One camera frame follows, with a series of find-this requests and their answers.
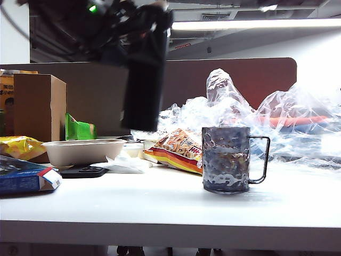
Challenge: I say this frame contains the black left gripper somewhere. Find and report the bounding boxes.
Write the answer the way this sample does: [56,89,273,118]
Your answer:
[106,0,174,43]

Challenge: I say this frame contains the black thermos with flip lid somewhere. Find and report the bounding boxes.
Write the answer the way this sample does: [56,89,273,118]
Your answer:
[120,26,169,133]

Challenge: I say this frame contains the ceiling air vent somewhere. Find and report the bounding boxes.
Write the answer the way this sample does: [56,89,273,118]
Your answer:
[201,13,231,22]

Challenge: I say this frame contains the brown desk partition panel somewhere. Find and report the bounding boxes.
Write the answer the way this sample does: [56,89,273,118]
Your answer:
[0,57,297,137]

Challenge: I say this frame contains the long ceiling light strip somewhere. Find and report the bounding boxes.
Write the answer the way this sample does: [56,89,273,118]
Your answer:
[172,18,341,30]

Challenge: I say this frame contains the green snack packet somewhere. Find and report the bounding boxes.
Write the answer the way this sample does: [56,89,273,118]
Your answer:
[64,113,98,141]

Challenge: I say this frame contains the small white plastic container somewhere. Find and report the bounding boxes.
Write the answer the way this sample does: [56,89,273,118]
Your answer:
[125,142,144,158]

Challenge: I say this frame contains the orange striped cracker bag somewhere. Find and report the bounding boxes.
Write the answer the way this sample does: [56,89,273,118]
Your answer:
[143,128,204,175]

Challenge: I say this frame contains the brown cardboard box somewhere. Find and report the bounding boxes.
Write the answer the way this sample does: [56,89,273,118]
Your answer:
[13,73,67,142]

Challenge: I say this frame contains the white crumpled tissue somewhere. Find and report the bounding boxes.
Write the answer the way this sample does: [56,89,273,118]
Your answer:
[90,151,154,174]

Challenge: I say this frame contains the beige paper pulp bowl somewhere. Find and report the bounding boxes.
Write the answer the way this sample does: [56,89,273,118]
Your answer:
[42,138,127,167]

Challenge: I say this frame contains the yellow printed carton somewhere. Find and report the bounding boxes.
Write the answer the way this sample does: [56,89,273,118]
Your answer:
[0,69,38,136]

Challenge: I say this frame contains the hammered metal mug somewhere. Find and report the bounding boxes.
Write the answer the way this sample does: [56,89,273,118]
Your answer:
[201,126,271,195]

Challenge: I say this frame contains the black phone case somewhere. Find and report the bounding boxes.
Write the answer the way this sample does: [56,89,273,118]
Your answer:
[60,165,110,179]

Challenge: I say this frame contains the yellow chip bag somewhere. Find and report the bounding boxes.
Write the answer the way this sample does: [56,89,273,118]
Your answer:
[0,135,46,161]

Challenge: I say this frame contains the orange long object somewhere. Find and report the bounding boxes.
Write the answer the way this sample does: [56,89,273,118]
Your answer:
[257,115,330,128]

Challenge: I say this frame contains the clear crumpled plastic bag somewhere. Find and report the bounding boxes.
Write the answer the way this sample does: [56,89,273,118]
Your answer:
[132,68,341,171]

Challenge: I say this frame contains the blue cardboard box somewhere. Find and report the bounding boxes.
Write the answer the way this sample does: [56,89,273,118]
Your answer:
[0,155,63,197]

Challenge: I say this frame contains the grey left arm cable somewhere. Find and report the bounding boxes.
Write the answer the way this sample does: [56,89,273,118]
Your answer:
[0,4,30,41]

